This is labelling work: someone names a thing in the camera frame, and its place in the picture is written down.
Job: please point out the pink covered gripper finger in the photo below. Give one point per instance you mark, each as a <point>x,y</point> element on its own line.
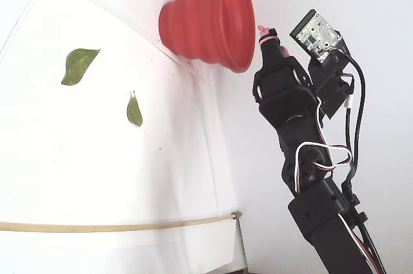
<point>284,51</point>
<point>277,74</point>

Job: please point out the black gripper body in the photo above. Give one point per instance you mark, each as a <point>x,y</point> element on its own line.
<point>280,75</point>

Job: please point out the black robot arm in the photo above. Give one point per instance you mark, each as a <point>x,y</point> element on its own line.
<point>322,222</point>

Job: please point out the red collapsible silicone cup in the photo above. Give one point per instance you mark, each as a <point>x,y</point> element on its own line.
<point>200,25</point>

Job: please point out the green leaf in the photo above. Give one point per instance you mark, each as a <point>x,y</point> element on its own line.
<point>77,67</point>
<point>134,113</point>

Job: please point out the thin wooden stick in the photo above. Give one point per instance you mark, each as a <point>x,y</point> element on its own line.
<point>64,227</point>

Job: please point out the wrist camera circuit board mount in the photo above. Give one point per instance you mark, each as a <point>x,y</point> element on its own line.
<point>317,35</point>

